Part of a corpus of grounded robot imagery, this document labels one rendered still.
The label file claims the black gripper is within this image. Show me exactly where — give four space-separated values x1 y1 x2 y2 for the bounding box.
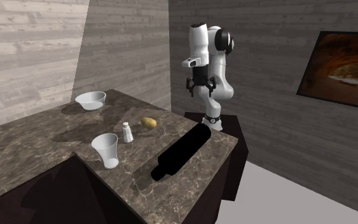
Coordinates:
186 65 217 98

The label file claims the yellow potato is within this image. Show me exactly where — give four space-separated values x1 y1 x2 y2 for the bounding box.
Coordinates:
140 116 158 130

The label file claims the black bottle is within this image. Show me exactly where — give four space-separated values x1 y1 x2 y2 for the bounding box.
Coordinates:
150 122 212 182

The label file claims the white salt shaker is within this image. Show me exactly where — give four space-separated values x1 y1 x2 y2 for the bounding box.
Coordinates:
121 121 135 144

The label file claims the white bowl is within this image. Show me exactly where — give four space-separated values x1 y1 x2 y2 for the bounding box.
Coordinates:
74 91 107 111

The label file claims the white cup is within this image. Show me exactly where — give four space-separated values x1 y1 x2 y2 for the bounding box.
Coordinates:
90 132 120 170

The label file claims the framed cave wall picture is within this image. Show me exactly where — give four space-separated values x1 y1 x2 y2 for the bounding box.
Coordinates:
296 31 358 112

